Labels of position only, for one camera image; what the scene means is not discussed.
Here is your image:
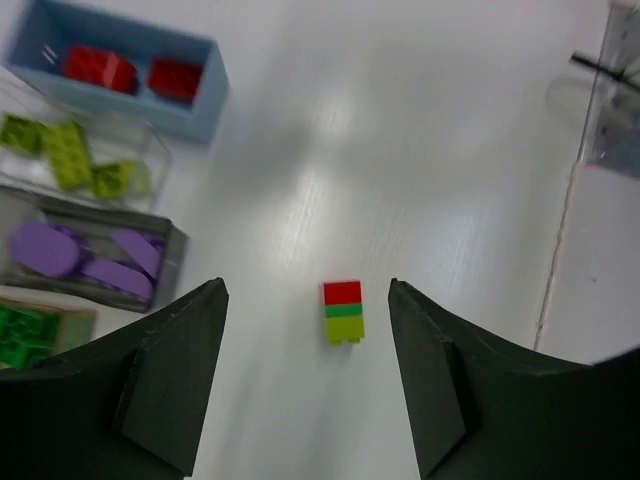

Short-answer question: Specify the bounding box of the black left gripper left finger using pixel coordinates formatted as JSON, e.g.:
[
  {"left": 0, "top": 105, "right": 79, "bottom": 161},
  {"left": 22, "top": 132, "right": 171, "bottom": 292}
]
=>
[{"left": 1, "top": 278, "right": 229, "bottom": 479}]

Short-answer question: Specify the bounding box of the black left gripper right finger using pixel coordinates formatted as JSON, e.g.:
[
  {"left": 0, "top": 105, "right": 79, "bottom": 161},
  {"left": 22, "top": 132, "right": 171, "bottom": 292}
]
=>
[{"left": 388, "top": 280, "right": 639, "bottom": 479}]

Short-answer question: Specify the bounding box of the green square lego brick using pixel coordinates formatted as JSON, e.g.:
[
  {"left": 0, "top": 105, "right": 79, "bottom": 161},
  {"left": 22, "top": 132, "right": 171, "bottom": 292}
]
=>
[{"left": 1, "top": 306, "right": 61, "bottom": 369}]

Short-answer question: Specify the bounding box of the purple rounded block with studs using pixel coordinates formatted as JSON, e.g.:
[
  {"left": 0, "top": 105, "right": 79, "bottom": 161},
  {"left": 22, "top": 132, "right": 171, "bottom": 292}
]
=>
[{"left": 111, "top": 229, "right": 162, "bottom": 280}]

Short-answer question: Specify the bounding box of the red green lego stack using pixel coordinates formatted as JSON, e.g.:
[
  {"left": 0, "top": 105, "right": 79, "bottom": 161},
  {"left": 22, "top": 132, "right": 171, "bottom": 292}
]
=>
[{"left": 322, "top": 280, "right": 365, "bottom": 346}]

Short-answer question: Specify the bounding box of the purple rounded lego brick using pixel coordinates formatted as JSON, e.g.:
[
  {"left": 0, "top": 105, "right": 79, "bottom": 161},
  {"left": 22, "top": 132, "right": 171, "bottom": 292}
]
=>
[{"left": 8, "top": 221, "right": 82, "bottom": 278}]

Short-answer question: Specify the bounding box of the lime long lego brick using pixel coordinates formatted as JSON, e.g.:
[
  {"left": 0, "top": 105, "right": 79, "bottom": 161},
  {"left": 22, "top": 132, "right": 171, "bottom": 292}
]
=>
[{"left": 42, "top": 120, "right": 92, "bottom": 191}]

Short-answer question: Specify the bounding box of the red rounded lego brick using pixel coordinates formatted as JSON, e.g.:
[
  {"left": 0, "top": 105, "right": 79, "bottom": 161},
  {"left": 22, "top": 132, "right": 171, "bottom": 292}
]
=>
[{"left": 63, "top": 44, "right": 137, "bottom": 95}]

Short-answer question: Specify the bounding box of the orange translucent bin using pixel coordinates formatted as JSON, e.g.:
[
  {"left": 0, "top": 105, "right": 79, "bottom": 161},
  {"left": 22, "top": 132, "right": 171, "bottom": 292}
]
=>
[{"left": 1, "top": 298, "right": 97, "bottom": 369}]

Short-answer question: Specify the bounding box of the grey translucent bin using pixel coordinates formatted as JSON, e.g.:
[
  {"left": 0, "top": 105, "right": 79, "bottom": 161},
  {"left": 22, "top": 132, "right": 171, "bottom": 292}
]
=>
[{"left": 1, "top": 186, "right": 188, "bottom": 313}]

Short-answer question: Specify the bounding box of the clear plastic bin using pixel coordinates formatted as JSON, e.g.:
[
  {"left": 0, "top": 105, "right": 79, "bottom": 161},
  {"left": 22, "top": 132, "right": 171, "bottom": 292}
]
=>
[{"left": 1, "top": 71, "right": 172, "bottom": 213}]

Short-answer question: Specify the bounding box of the blue plastic bin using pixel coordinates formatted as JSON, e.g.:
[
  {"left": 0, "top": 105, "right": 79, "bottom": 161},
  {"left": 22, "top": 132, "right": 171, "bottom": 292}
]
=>
[{"left": 4, "top": 1, "right": 229, "bottom": 143}]

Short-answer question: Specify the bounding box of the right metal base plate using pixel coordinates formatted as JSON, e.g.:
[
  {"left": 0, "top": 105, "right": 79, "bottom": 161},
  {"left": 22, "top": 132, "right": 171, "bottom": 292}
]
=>
[{"left": 569, "top": 1, "right": 639, "bottom": 180}]

